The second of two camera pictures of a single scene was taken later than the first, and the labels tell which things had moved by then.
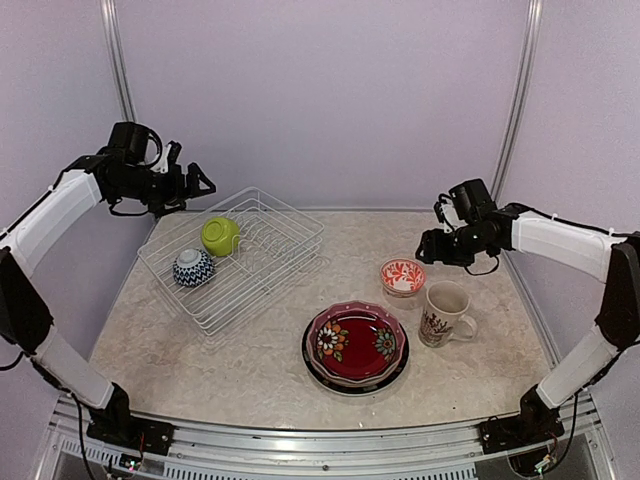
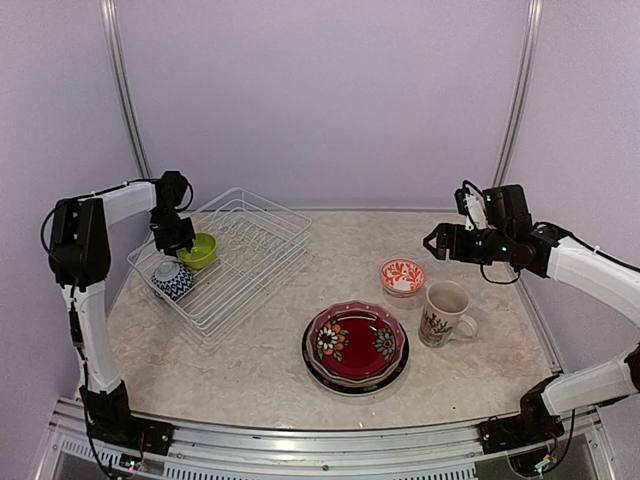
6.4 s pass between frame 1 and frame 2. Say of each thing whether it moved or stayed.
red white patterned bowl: stayed
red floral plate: stayed
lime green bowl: moved
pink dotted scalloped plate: stayed
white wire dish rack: stayed
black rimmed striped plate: stayed
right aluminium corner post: stayed
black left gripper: moved
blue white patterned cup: moved
